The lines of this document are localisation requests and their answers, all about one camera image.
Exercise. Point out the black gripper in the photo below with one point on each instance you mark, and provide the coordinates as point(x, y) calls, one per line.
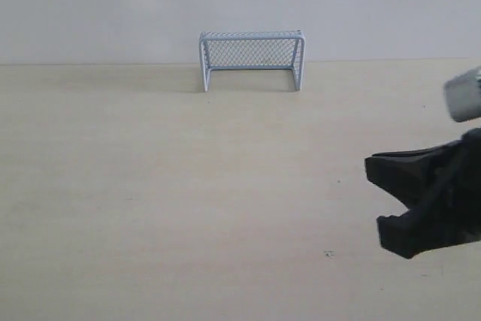
point(443, 218)

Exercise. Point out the light blue mini soccer goal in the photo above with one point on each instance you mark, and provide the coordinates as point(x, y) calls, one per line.
point(236, 51)

